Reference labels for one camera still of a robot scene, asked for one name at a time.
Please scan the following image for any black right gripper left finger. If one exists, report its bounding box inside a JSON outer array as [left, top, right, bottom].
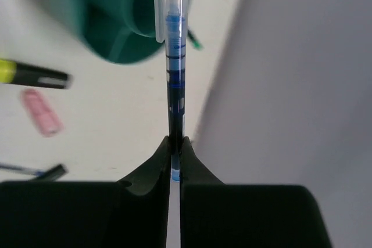
[[1, 138, 170, 247]]

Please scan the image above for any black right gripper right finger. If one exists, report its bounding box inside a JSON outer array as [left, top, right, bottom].
[[180, 138, 332, 247]]

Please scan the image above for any pink correction tape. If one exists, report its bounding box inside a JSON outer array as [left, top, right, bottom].
[[21, 88, 63, 137]]

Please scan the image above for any yellow black highlighter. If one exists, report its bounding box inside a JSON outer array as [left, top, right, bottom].
[[1, 59, 71, 89]]

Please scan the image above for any clear blue ink pen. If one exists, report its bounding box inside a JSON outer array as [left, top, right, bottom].
[[154, 0, 189, 182]]

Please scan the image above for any green black highlighter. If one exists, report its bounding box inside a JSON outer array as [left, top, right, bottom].
[[33, 164, 67, 181]]

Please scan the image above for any blue grip gel pen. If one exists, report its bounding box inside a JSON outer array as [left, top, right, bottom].
[[0, 163, 45, 177]]

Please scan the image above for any teal round pen holder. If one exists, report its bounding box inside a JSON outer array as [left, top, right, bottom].
[[41, 0, 162, 64]]

